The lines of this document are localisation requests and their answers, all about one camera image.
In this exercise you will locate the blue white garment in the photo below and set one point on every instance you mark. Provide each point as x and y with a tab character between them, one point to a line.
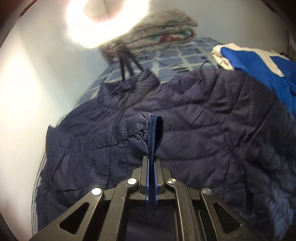
270	68

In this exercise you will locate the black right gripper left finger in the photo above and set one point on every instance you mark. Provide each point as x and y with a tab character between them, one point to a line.
101	214

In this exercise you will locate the ring light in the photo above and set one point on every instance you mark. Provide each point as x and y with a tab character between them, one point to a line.
93	23

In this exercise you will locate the floral folded blanket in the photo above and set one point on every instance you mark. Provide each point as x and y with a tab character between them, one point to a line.
155	31

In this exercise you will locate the blue striped bed sheet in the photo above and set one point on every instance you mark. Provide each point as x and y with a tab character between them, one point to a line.
167	64

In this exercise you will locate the black tripod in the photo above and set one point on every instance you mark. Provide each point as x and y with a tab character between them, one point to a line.
125	59

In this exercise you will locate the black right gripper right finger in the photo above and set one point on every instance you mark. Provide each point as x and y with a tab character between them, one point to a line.
199	214

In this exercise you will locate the navy quilted puffer jacket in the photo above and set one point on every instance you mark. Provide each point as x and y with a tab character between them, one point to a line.
222	129

